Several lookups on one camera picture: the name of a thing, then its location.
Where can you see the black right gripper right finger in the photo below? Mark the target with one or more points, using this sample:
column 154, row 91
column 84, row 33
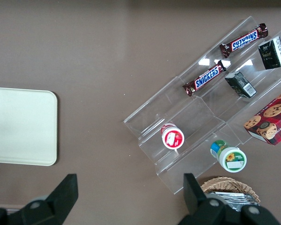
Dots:
column 196, row 204

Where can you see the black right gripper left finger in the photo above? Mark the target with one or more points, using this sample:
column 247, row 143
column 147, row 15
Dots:
column 61, row 199

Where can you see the light tan wicker basket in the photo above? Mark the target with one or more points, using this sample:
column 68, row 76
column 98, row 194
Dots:
column 227, row 184

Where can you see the cream plastic tray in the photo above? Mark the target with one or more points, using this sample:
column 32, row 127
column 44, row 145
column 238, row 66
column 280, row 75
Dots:
column 21, row 126

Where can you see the aluminium foil container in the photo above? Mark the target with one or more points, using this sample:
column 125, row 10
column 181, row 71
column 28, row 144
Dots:
column 236, row 199

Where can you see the green lid yogurt cup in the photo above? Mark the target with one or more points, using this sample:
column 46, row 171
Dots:
column 229, row 157

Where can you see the red lid yogurt cup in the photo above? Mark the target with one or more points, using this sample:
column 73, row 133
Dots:
column 173, row 138

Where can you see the clear acrylic tiered display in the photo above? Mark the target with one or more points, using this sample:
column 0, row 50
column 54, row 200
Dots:
column 199, row 112

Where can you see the red tartan cookie box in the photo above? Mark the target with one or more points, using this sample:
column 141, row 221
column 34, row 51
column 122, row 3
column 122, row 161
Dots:
column 269, row 122

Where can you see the Snickers chocolate bar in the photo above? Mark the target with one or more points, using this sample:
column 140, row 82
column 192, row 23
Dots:
column 244, row 39
column 206, row 78

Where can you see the small dark green box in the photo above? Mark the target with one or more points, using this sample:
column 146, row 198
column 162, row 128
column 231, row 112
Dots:
column 241, row 84

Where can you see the dark box with white side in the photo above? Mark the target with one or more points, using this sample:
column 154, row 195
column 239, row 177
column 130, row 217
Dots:
column 271, row 54

